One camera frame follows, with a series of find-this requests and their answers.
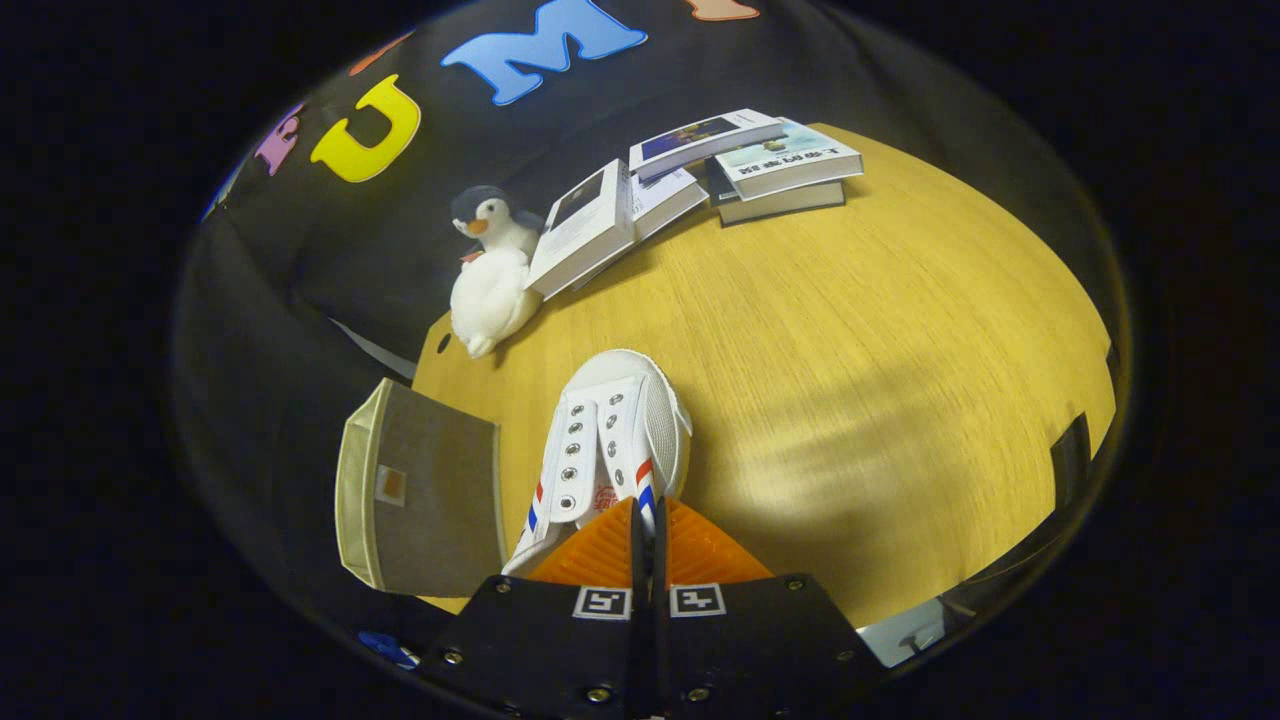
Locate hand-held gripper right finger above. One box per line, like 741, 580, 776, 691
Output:
652, 497, 891, 719

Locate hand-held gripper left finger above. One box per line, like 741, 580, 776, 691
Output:
415, 497, 646, 720

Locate white canvas shoe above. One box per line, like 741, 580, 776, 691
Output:
500, 348, 694, 579

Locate beige fabric storage box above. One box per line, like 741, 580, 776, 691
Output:
334, 377, 508, 598

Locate white round plush toy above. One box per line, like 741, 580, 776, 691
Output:
449, 247, 543, 359

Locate white book with portrait cover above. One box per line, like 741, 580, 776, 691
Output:
525, 158, 637, 301

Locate navy penguin plush toy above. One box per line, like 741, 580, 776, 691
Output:
450, 185, 546, 263

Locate plain white book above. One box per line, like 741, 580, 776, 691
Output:
575, 166, 710, 291

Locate book with pale landscape cover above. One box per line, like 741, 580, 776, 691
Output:
716, 118, 864, 201

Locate book with blue picture cover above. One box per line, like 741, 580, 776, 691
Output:
628, 108, 788, 183

